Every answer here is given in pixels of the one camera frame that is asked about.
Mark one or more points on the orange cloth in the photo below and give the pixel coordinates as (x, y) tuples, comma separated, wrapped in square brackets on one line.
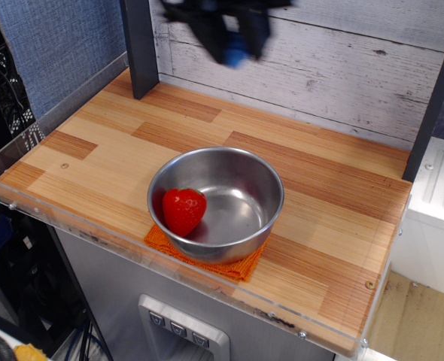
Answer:
[(239, 270)]

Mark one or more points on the dark shelf post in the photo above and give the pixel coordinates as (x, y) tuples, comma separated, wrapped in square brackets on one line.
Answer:
[(426, 128), (140, 46)]

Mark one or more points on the blue handled metal fork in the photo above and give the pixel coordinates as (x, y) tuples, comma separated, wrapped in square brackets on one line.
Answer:
[(235, 50)]

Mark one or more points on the stainless steel bowl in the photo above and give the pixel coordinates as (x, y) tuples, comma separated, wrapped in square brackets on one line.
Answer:
[(244, 195)]

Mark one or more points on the dark left shelf post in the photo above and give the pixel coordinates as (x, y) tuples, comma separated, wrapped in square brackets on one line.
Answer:
[(140, 46)]

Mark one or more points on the dark right shelf post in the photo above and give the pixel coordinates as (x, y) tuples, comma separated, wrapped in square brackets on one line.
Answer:
[(426, 128)]

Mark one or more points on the white ribbed appliance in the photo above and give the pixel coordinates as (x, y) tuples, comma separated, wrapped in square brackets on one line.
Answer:
[(418, 250)]

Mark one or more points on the red toy strawberry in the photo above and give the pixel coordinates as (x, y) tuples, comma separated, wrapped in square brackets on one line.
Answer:
[(183, 210)]

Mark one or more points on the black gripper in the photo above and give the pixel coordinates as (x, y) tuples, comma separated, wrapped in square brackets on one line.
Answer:
[(206, 23)]

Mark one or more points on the black crate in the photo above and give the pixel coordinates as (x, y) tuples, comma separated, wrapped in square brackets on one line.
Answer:
[(15, 111)]

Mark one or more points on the silver dispenser button panel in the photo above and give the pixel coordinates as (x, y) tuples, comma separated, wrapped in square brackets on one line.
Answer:
[(175, 335)]

